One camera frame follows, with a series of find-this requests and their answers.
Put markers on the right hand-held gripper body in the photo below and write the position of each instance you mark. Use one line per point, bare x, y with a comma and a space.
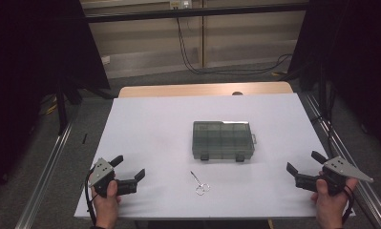
339, 171

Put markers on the person's right hand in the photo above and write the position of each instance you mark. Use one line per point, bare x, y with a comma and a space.
331, 206

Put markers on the person's left hand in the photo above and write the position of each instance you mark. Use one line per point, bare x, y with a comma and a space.
106, 206

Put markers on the black metal stand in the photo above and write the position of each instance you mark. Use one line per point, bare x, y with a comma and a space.
61, 108

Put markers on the small black floor piece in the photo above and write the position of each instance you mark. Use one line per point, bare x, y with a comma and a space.
84, 138

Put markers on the wooden table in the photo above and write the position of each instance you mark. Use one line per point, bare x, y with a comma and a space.
178, 90

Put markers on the black curtain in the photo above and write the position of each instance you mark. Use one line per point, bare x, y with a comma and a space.
356, 63
25, 79

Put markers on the small white wall socket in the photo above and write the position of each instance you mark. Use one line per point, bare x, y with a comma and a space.
105, 60

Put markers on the dark round table knob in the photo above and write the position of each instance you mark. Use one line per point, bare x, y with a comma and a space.
237, 93

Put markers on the small silver scissors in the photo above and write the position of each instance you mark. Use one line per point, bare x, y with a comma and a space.
200, 183

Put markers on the aluminium floor rail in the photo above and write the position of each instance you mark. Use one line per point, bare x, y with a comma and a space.
353, 159
43, 181

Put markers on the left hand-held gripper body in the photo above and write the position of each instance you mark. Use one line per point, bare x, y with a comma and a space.
99, 173

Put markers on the black horizontal bar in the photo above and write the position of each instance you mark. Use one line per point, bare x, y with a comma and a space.
194, 12

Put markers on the green transparent compartment box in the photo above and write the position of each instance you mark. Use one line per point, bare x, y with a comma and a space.
222, 140

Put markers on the wall power outlet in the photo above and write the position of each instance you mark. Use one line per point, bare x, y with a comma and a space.
180, 4

